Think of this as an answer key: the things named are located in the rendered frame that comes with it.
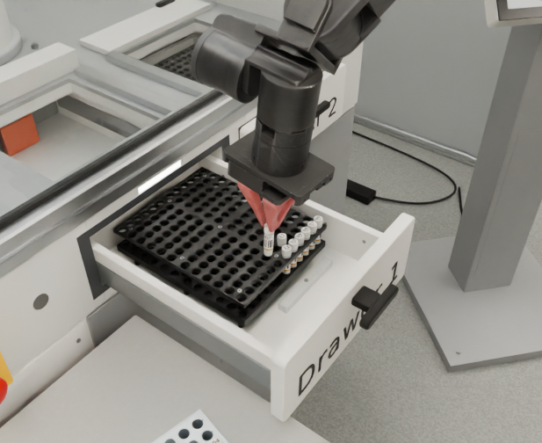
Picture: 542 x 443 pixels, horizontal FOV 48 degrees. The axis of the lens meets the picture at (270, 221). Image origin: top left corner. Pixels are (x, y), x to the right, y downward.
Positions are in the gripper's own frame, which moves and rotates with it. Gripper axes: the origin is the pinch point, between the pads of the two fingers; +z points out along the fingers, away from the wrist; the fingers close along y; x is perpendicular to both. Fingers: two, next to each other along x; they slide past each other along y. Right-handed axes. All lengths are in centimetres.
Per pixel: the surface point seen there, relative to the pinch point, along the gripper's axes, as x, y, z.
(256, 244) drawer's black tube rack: -2.6, 3.4, 8.5
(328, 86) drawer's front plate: -41.9, 19.3, 9.6
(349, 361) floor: -56, 3, 99
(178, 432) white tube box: 18.5, -3.8, 18.1
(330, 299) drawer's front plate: 1.3, -10.2, 4.0
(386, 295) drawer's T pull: -4.4, -14.4, 5.1
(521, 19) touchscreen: -79, 1, 2
